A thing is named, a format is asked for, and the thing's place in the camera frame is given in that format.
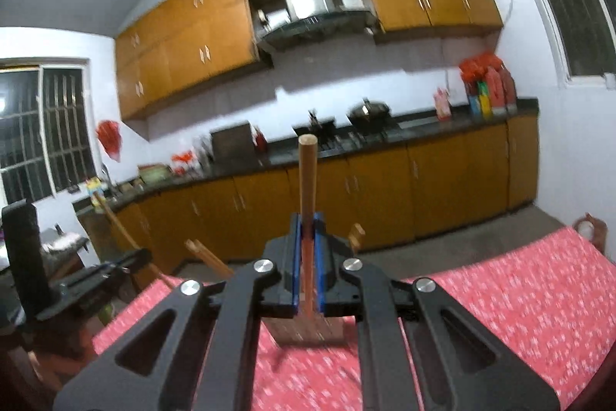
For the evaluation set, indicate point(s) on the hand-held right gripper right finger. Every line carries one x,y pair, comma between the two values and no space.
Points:
318,257

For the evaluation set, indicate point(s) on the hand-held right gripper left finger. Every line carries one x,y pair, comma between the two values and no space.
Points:
297,257

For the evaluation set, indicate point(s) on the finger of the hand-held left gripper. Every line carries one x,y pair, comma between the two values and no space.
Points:
106,276

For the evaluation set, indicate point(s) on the beige perforated utensil holder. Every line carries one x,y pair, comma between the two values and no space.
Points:
288,330

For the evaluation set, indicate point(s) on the wooden chopstick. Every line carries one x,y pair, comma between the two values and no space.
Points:
307,180
356,237
204,258
120,233
214,258

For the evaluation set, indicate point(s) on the yellow bottle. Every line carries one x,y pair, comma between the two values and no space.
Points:
95,189

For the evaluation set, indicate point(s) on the green bowl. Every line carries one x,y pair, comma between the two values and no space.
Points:
154,174

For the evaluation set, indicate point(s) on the dark countertop appliance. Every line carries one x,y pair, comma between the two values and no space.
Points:
231,144

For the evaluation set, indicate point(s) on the wooden lower kitchen cabinets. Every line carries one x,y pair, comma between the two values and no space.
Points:
433,180

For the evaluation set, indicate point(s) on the hanging red plastic bag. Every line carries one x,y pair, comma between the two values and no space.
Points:
109,136

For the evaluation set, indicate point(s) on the black wok with lid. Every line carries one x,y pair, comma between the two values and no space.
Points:
368,112

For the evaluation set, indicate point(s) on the black kitchen countertop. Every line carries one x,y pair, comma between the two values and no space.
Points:
433,129

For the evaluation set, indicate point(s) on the red floral tablecloth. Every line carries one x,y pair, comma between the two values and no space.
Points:
505,295

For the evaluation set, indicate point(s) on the pink packet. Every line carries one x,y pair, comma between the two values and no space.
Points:
442,105

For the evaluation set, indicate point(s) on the green and yellow boxes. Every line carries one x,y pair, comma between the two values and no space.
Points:
479,100

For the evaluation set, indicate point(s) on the steel range hood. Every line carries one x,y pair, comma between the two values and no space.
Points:
308,30

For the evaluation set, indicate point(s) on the red bottles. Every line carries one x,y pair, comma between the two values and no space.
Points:
500,88

